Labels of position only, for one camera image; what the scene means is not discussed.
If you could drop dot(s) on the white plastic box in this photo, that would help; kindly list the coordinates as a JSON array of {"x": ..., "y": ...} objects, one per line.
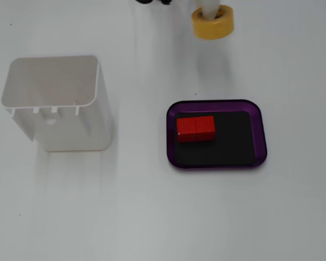
[{"x": 70, "y": 130}]

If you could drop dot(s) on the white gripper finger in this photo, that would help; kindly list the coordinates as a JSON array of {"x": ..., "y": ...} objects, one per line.
[{"x": 209, "y": 8}]

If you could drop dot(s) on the purple metal tray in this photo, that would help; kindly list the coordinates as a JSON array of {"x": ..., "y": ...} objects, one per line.
[{"x": 260, "y": 141}]

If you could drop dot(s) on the red studded block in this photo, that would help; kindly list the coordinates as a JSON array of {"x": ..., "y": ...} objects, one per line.
[{"x": 195, "y": 127}]

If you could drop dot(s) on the black zip tie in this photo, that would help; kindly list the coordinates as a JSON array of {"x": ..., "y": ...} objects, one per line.
[{"x": 165, "y": 2}]

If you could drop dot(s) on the yellow masking tape roll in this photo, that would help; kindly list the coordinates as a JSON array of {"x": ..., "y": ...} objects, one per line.
[{"x": 212, "y": 30}]

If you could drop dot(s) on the black tray mat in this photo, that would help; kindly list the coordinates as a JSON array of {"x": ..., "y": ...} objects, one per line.
[{"x": 233, "y": 141}]

